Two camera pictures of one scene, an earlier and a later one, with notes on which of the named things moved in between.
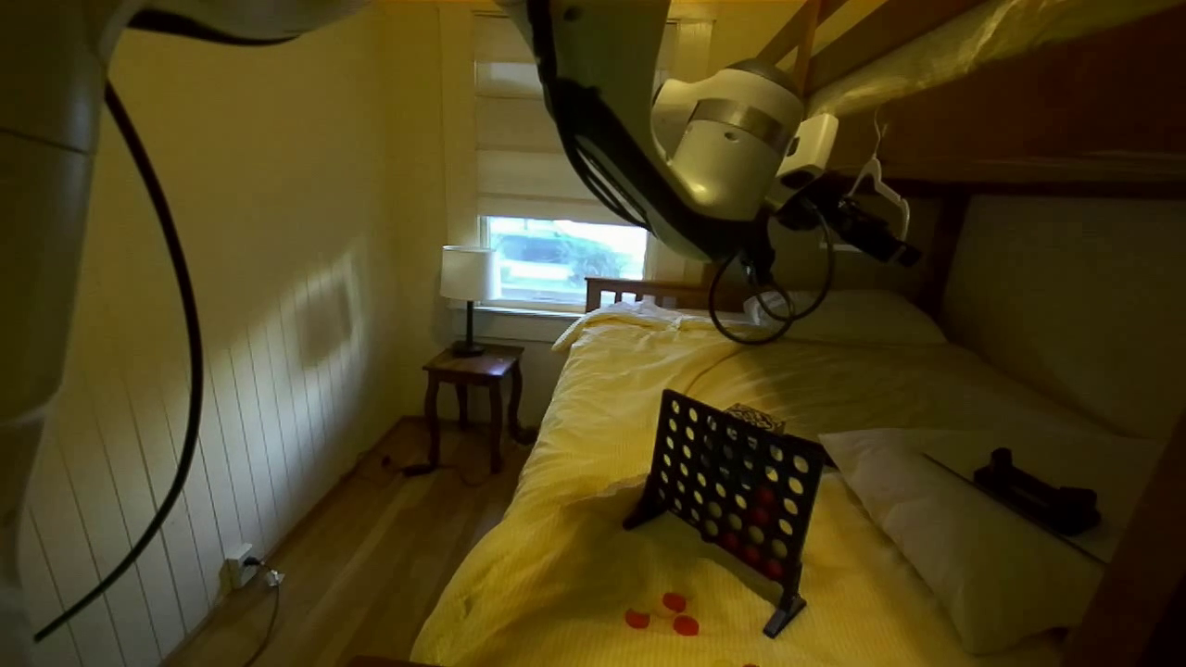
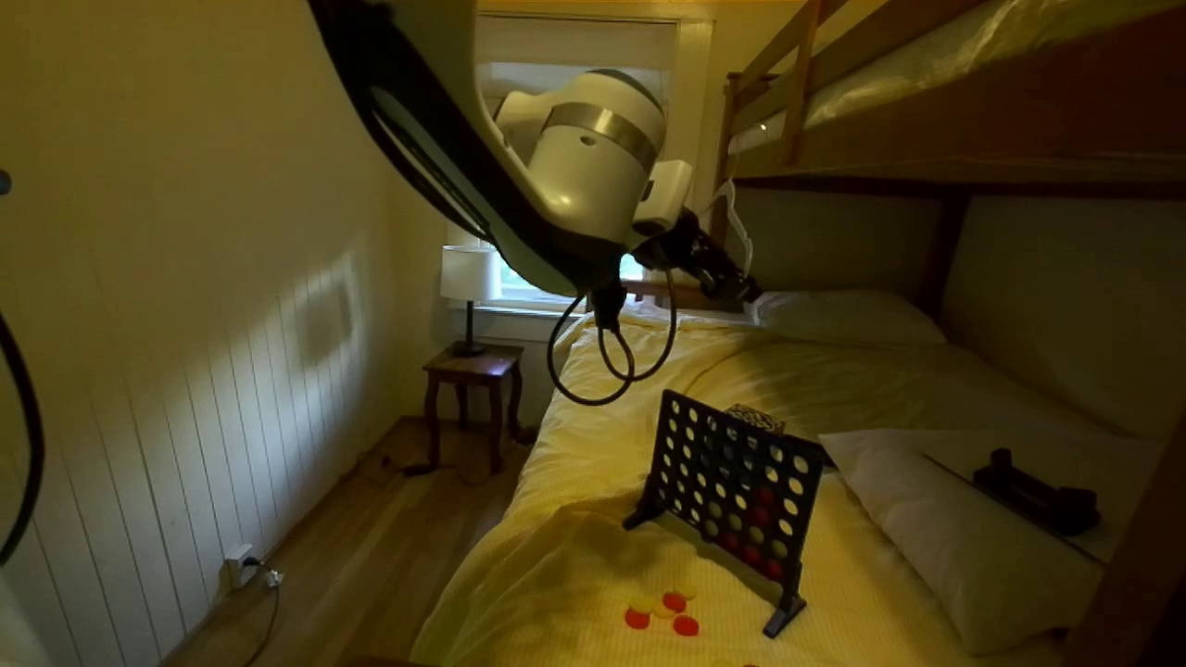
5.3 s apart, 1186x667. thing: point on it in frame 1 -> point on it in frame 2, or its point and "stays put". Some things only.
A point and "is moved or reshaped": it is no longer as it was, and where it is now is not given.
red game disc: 635,618 stays put
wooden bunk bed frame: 1041,92 stays put
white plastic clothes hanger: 884,170 is moved or reshaped
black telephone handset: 1061,505 stays put
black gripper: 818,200 -> 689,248
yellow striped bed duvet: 569,581 stays put
